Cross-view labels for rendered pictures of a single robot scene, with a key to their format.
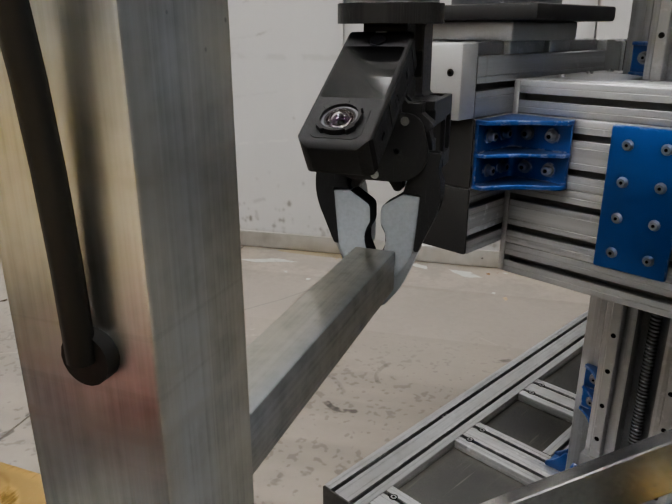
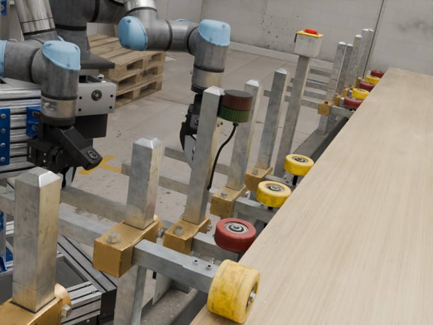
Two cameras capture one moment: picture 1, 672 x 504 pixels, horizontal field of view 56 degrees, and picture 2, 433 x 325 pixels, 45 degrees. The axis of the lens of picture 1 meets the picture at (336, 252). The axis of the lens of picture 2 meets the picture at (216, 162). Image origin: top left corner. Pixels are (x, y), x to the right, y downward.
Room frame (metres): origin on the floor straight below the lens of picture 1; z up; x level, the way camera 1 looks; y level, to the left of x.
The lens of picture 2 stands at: (0.13, 1.04, 1.39)
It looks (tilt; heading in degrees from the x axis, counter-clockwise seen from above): 21 degrees down; 269
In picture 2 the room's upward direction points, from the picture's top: 10 degrees clockwise
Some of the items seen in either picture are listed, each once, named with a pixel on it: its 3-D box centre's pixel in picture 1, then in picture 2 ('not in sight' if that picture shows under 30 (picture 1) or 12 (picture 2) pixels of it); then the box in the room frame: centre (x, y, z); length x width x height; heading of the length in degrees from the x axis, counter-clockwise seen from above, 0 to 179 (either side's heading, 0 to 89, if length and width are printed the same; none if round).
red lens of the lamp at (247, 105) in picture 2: not in sight; (237, 99); (0.08, 0.06, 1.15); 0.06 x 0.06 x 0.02
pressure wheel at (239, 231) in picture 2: not in sight; (231, 249); (0.04, 0.12, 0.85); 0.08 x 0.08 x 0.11
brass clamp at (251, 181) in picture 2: not in sight; (258, 176); (-0.04, -0.40, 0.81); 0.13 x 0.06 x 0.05; 69
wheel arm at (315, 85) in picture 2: not in sight; (328, 88); (-0.49, -1.82, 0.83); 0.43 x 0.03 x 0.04; 159
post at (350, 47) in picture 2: not in sight; (338, 90); (-0.49, -1.59, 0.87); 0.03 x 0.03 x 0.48; 69
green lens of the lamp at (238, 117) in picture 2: not in sight; (234, 111); (0.08, 0.06, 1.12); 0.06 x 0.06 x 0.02
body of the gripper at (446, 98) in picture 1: (391, 95); (53, 140); (0.46, -0.04, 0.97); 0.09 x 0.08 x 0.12; 159
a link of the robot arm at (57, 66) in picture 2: not in sight; (59, 69); (0.46, -0.04, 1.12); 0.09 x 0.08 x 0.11; 172
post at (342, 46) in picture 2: not in sight; (330, 93); (-0.40, -1.36, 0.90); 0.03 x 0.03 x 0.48; 69
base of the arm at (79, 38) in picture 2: not in sight; (66, 38); (0.61, -0.59, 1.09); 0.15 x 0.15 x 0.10
